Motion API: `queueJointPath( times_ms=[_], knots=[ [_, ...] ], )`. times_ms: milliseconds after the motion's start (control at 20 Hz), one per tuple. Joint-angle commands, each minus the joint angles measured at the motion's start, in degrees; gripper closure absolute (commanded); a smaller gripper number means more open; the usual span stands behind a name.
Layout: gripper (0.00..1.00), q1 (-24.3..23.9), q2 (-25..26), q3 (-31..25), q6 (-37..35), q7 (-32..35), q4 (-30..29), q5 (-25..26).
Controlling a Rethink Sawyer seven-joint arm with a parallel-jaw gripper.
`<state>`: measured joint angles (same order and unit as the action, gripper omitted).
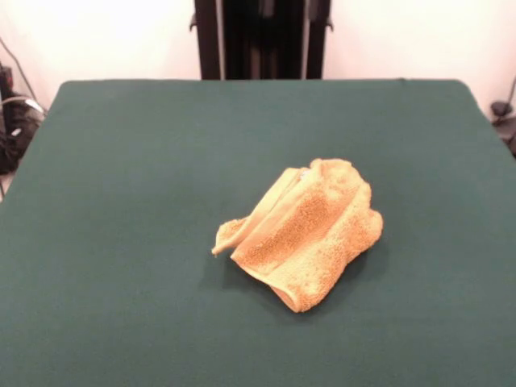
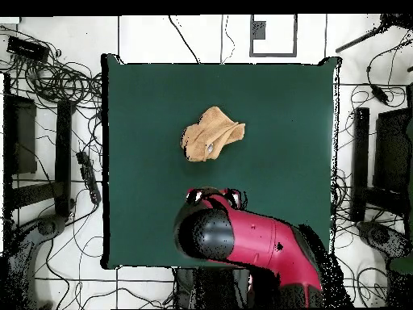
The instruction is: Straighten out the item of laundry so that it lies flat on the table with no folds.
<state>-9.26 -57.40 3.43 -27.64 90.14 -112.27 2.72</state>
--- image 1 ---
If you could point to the orange terry towel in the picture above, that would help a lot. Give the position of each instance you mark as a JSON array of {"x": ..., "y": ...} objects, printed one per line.
[{"x": 314, "y": 242}]

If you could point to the dark green table cloth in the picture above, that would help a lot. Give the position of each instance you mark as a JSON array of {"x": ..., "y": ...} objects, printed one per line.
[{"x": 121, "y": 242}]

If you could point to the black power strip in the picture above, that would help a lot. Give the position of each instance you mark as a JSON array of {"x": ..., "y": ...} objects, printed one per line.
[{"x": 7, "y": 76}]

